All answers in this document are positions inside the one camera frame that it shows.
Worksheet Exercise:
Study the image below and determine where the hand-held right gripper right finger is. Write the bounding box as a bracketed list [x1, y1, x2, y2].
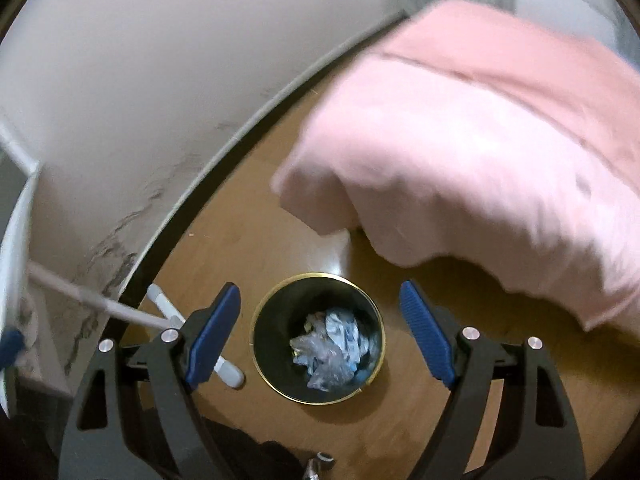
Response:
[398, 280, 586, 480]

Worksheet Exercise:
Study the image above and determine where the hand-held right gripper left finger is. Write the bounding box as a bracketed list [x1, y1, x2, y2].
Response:
[57, 282, 242, 480]

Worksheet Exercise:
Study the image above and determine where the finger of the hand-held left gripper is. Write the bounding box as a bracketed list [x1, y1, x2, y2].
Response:
[0, 327, 26, 371]

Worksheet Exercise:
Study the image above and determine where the black gold-rimmed waste bin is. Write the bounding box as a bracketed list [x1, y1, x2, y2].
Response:
[250, 272, 387, 406]

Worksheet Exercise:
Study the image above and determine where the clear plastic bag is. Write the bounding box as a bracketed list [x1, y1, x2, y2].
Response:
[289, 330, 358, 392]

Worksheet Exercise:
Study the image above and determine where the blue white crumpled wrapper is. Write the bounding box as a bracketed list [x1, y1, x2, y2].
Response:
[320, 310, 378, 371]

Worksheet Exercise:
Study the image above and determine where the white metal drying rack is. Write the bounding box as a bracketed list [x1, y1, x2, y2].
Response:
[20, 260, 246, 390]

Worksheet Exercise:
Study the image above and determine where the chrome chair caster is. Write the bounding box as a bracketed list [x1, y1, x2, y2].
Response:
[306, 452, 335, 480]

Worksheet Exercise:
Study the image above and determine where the pink blanket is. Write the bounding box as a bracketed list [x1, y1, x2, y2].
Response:
[270, 0, 640, 333]

